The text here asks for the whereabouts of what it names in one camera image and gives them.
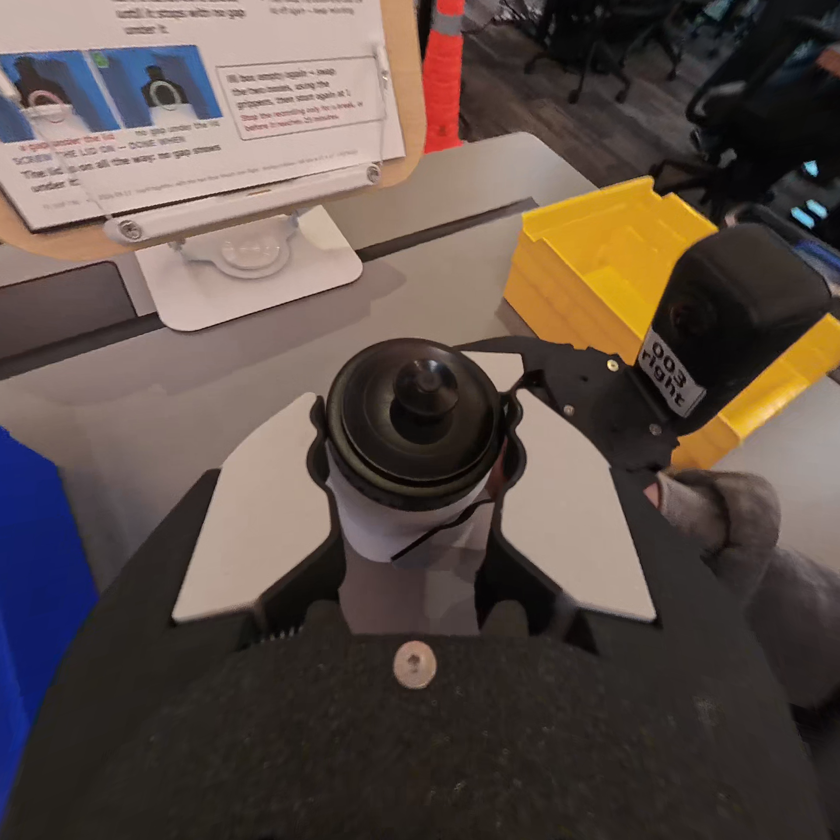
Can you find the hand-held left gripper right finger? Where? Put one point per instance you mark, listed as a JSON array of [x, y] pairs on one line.
[[571, 518]]

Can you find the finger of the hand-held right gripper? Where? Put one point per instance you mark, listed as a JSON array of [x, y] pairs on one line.
[[499, 367], [453, 548]]

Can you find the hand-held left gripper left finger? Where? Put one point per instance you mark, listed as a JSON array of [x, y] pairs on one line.
[[262, 518]]

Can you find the white plastic bottle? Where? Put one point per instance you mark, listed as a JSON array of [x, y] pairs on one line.
[[374, 525]]

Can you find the black bottle lid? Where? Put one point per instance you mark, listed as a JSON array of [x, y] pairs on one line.
[[413, 420]]

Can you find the yellow plastic bin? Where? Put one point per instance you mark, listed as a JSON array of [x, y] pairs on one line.
[[590, 275]]

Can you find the blue plastic bin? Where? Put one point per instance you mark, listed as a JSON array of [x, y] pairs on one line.
[[39, 590]]

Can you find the person's right hand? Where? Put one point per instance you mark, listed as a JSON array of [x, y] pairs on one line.
[[653, 495]]

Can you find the orange traffic cone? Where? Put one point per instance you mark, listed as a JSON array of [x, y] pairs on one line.
[[443, 85]]

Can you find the wooden clipboard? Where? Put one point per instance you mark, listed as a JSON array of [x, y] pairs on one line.
[[410, 79]]

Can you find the instruction sheet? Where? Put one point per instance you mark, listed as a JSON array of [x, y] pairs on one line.
[[262, 157]]

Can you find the black office chair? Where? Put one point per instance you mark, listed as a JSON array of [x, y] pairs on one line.
[[754, 118], [590, 39]]

